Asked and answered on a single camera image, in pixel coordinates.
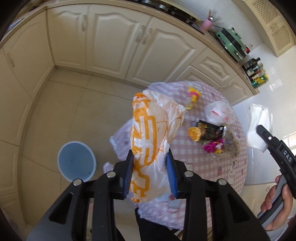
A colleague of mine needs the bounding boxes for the dark oil bottle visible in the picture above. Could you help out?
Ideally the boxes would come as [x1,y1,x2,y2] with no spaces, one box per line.
[242,57,261,71]

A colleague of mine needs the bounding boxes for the lower cream kitchen cabinets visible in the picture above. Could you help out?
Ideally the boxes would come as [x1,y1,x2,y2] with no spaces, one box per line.
[1,4,256,151]

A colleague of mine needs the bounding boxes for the white orange plastic bag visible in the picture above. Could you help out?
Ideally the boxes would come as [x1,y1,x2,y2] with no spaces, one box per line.
[130,90,186,203]

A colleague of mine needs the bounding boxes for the pink magenta wrapper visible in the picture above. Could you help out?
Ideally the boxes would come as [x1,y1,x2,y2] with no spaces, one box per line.
[203,138,224,154]

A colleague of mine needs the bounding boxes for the person right hand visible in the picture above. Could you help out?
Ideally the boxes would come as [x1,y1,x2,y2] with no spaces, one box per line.
[260,175,293,231]

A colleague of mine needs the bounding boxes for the yellow round wrapper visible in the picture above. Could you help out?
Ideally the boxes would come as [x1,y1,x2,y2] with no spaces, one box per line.
[188,126,202,142]

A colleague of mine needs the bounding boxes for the clear white plastic bag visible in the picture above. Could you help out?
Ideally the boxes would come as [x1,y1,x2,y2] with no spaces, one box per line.
[204,101,236,126]

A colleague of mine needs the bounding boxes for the blue plastic trash bin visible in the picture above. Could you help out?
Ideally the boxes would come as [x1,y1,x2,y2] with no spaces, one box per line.
[57,141,97,182]

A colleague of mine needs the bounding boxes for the pink utensil cup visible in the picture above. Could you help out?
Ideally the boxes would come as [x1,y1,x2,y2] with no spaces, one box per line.
[200,19,213,32]

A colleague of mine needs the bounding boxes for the black snack package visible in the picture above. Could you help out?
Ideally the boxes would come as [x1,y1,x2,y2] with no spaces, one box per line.
[196,120,228,141]

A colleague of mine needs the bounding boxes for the green electric cooker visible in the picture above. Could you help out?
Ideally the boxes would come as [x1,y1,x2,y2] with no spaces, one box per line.
[216,28,247,62]

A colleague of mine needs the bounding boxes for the pink checkered tablecloth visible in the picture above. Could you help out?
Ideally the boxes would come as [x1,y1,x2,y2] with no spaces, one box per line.
[109,81,248,230]

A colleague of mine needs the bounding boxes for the yellow pink snack wrapper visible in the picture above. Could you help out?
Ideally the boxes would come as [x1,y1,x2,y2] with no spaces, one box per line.
[185,86,202,110]

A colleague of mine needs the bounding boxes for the red cola bottle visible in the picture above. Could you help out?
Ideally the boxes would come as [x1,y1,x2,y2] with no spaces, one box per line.
[245,44,252,54]

